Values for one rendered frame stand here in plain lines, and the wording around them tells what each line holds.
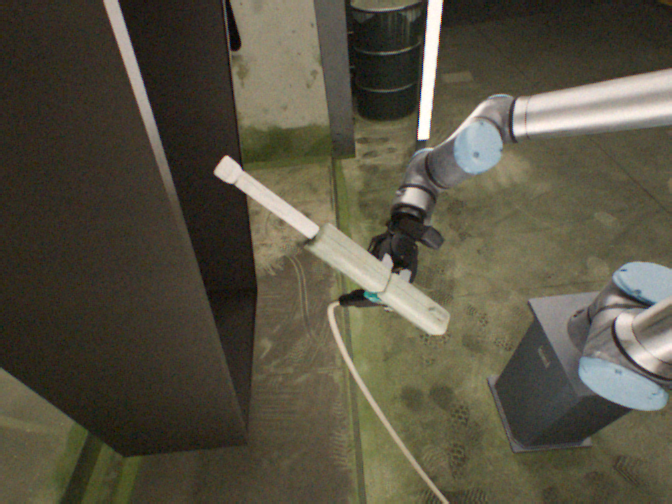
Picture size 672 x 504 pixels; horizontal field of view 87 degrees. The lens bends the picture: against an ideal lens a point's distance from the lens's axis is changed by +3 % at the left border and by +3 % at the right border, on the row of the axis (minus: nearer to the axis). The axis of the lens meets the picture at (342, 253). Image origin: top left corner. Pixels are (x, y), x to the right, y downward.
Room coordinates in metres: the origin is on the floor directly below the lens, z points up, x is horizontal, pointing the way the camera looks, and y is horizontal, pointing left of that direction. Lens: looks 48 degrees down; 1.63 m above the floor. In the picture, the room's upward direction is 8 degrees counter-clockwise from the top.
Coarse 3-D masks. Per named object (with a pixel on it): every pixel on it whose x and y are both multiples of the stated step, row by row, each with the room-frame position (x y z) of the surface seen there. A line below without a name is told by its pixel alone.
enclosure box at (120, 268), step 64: (0, 0) 0.32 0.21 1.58; (64, 0) 0.32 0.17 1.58; (128, 0) 0.92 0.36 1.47; (192, 0) 0.92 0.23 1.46; (0, 64) 0.32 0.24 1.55; (64, 64) 0.32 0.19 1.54; (128, 64) 0.32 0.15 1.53; (192, 64) 0.92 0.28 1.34; (0, 128) 0.32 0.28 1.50; (64, 128) 0.32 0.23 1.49; (128, 128) 0.32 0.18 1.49; (192, 128) 0.91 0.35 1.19; (0, 192) 0.32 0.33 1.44; (64, 192) 0.32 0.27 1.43; (128, 192) 0.32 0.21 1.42; (192, 192) 0.91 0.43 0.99; (0, 256) 0.32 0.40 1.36; (64, 256) 0.32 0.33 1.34; (128, 256) 0.32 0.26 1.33; (192, 256) 0.33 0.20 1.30; (0, 320) 0.32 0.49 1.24; (64, 320) 0.32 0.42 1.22; (128, 320) 0.32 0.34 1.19; (192, 320) 0.32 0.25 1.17; (64, 384) 0.32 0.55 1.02; (128, 384) 0.32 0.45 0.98; (192, 384) 0.32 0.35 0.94; (128, 448) 0.31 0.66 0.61; (192, 448) 0.31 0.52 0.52
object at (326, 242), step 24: (216, 168) 0.44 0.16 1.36; (240, 168) 0.45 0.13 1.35; (264, 192) 0.43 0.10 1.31; (288, 216) 0.41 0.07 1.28; (312, 240) 0.39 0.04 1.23; (336, 240) 0.39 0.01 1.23; (336, 264) 0.37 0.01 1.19; (360, 264) 0.37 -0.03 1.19; (360, 288) 0.42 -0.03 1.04; (384, 288) 0.35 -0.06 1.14; (408, 288) 0.35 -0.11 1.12; (408, 312) 0.32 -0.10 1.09; (432, 312) 0.32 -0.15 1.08
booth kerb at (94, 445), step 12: (84, 444) 0.49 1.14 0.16; (96, 444) 0.50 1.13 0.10; (84, 456) 0.45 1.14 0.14; (96, 456) 0.47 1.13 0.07; (72, 468) 0.41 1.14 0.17; (84, 468) 0.42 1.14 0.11; (72, 480) 0.37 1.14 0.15; (84, 480) 0.38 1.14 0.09; (72, 492) 0.34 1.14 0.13; (84, 492) 0.34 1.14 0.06
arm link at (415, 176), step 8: (424, 152) 0.67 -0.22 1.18; (416, 160) 0.65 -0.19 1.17; (424, 160) 0.62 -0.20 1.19; (408, 168) 0.65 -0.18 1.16; (416, 168) 0.62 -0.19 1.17; (424, 168) 0.60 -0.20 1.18; (408, 176) 0.62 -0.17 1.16; (416, 176) 0.61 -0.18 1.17; (424, 176) 0.59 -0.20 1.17; (400, 184) 0.62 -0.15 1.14; (408, 184) 0.59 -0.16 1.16; (416, 184) 0.58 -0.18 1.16; (424, 184) 0.58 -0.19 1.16; (432, 184) 0.58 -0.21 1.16; (432, 192) 0.57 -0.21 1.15
